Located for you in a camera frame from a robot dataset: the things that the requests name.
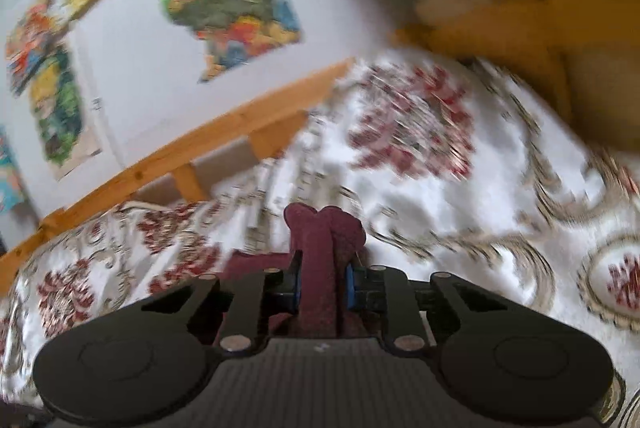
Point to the white floral blanket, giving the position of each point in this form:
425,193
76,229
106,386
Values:
450,208

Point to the maroon knit sweater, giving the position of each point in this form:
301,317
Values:
324,268

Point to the wooden bed frame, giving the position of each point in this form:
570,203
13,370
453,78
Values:
200,142

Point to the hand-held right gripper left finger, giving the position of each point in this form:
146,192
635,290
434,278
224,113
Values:
298,283

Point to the turquoise wall poster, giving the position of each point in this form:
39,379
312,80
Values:
9,178

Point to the green figure wall poster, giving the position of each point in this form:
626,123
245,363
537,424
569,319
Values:
55,107

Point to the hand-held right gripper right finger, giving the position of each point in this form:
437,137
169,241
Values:
350,288

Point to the wooden slat panel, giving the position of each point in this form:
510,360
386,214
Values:
550,37

